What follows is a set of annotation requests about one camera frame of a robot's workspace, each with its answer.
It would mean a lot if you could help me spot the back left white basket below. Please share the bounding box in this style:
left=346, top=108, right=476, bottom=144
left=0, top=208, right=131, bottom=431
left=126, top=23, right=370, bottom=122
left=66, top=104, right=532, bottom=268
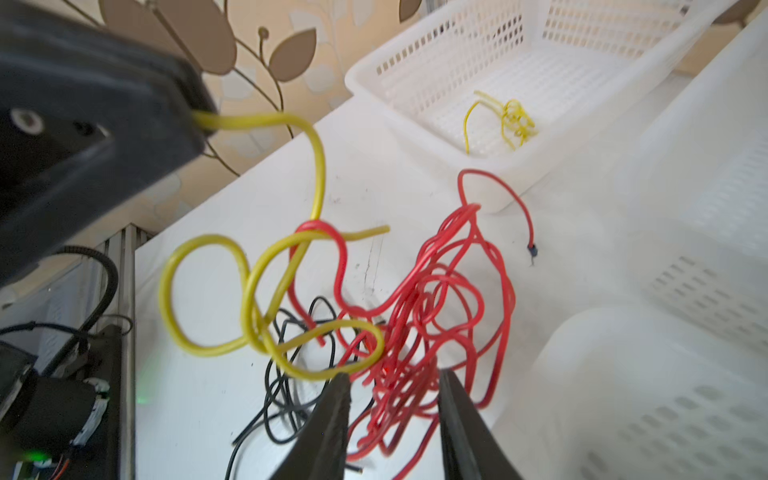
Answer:
left=345, top=1, right=729, bottom=212

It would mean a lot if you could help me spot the red cable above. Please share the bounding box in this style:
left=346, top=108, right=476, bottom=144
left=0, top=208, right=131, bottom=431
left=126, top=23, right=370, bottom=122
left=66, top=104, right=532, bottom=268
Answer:
left=286, top=169, right=539, bottom=480

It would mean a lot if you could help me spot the front white plastic basket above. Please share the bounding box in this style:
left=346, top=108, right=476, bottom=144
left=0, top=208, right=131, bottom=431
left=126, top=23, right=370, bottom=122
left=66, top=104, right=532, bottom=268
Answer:
left=492, top=307, right=767, bottom=479

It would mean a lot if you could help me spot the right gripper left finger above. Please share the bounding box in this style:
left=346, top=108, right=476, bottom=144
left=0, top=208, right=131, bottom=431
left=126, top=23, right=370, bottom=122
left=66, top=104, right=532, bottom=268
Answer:
left=271, top=373, right=351, bottom=479

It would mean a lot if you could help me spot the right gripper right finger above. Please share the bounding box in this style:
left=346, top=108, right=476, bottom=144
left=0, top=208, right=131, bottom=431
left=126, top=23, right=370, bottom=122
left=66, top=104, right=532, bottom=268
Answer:
left=438, top=369, right=522, bottom=480

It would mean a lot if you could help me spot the black cable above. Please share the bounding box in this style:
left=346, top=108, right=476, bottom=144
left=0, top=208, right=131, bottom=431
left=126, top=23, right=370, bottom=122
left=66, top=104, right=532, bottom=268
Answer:
left=224, top=296, right=385, bottom=480

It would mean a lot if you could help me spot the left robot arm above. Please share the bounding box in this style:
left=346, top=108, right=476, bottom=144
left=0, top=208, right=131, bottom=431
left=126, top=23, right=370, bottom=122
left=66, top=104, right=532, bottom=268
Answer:
left=1, top=1, right=214, bottom=478

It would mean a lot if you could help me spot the back middle white basket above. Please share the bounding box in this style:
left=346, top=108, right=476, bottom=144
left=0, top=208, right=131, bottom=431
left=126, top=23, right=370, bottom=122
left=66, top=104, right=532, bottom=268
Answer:
left=614, top=14, right=767, bottom=354

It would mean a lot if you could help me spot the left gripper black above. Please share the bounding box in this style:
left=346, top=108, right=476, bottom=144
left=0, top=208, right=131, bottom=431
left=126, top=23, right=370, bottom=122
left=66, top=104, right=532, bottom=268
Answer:
left=1, top=1, right=215, bottom=285

